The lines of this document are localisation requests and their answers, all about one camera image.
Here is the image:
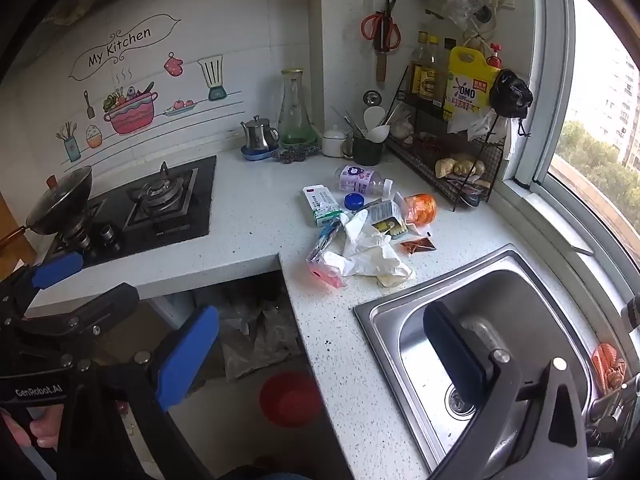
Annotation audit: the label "dark bottle black cap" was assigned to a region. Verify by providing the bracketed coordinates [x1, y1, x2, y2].
[440, 37, 458, 91]

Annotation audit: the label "pink plastic packet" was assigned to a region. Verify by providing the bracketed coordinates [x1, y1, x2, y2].
[307, 250, 348, 289]

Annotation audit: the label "red plastic basin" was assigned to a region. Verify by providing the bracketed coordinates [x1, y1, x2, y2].
[259, 371, 321, 428]

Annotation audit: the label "yellow foil sachet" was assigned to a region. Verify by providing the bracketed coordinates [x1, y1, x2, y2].
[372, 217, 407, 237]

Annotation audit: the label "stainless steel sink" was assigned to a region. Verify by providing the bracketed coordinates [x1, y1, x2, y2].
[354, 244, 631, 471]

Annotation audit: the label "bag of red chilies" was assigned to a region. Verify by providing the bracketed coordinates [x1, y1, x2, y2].
[415, 132, 451, 158]

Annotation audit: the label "sauce bottle yellow label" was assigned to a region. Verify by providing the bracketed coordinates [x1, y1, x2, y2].
[409, 31, 432, 103]
[424, 35, 449, 106]

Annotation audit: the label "white rubber glove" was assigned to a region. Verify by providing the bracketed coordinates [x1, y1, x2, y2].
[341, 209, 396, 261]

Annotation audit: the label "black wire rack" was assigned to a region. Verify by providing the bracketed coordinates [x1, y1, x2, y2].
[385, 67, 506, 211]

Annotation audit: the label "yellow boxes on rack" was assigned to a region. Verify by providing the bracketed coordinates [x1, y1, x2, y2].
[442, 46, 502, 122]

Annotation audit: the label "clear plastic bag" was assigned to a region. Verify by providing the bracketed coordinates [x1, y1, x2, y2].
[442, 0, 488, 28]

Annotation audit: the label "white enamel jar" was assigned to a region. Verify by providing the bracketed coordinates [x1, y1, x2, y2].
[321, 125, 355, 158]

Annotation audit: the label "black plastic bag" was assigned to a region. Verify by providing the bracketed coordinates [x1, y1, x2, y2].
[489, 69, 534, 121]

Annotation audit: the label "grey plastic bag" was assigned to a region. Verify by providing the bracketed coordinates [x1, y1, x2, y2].
[200, 285, 303, 381]

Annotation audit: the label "small steel teapot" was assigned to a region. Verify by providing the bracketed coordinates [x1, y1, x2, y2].
[241, 115, 280, 156]

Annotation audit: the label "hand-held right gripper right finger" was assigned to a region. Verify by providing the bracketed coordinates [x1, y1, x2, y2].
[424, 301, 591, 480]

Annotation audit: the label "person's left hand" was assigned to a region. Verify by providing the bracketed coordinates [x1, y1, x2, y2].
[0, 402, 68, 448]

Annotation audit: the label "metal faucet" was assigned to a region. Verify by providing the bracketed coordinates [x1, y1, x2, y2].
[585, 375, 640, 466]

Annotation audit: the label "dark green mug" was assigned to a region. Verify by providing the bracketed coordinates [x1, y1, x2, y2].
[342, 132, 386, 167]

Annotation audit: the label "garlic bulbs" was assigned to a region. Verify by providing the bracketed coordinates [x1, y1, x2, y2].
[390, 115, 415, 143]

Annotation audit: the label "kitchen wall decal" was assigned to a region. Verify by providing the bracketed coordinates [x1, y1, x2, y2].
[46, 14, 245, 188]

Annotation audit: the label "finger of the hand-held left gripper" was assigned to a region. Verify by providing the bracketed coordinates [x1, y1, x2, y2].
[0, 252, 85, 321]
[14, 282, 141, 338]

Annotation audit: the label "glass carafe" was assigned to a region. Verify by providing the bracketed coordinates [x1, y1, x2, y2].
[278, 68, 318, 148]

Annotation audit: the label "crumpled white plastic wrappers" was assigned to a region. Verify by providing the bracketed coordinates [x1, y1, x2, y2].
[345, 242, 416, 288]

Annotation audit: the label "white window frame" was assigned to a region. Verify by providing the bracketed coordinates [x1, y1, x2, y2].
[502, 0, 640, 341]

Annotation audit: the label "orange plastic bag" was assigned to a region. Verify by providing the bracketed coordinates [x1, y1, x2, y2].
[402, 192, 437, 226]

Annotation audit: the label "black gas stove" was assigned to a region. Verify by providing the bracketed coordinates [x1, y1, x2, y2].
[30, 155, 218, 271]

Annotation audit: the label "purple label plastic bottle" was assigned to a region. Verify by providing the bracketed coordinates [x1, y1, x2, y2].
[334, 164, 396, 196]

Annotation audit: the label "blue plastic dish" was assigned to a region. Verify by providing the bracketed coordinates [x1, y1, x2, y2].
[241, 145, 279, 162]

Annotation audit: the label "knobby ginger root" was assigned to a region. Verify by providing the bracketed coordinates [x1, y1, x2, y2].
[452, 154, 486, 177]

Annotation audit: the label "steel wool scrubber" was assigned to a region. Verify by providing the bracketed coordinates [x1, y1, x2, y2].
[272, 144, 321, 165]

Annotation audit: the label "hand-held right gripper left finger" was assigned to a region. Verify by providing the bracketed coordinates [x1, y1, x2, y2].
[70, 305, 221, 480]

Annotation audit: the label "white green medicine box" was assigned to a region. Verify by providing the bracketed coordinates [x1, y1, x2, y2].
[301, 185, 346, 227]

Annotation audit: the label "grey paper carton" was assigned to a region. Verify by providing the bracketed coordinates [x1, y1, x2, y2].
[360, 199, 403, 226]

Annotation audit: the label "red handled scissors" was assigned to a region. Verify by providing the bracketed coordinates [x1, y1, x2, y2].
[361, 0, 402, 53]

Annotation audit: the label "dark metal wok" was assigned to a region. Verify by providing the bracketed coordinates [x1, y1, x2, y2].
[0, 166, 94, 251]

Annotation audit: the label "white plastic bag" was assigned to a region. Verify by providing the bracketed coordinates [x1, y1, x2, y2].
[447, 107, 516, 161]

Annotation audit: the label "bundle of metal skewers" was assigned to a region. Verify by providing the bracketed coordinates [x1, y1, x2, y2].
[330, 105, 366, 138]

